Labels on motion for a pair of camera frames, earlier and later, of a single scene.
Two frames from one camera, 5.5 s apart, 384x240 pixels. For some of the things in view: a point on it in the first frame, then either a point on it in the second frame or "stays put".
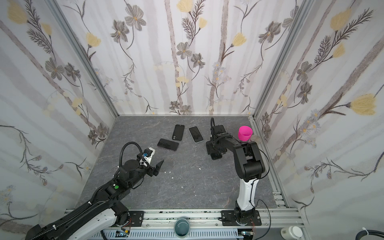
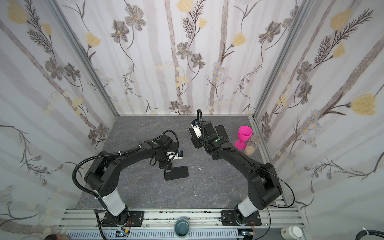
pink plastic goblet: (245, 133) stays put
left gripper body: (149, 171) → (164, 162)
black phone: (219, 128) stays put
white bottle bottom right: (291, 233) stays put
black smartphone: (178, 132) → (176, 173)
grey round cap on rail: (181, 228) stays put
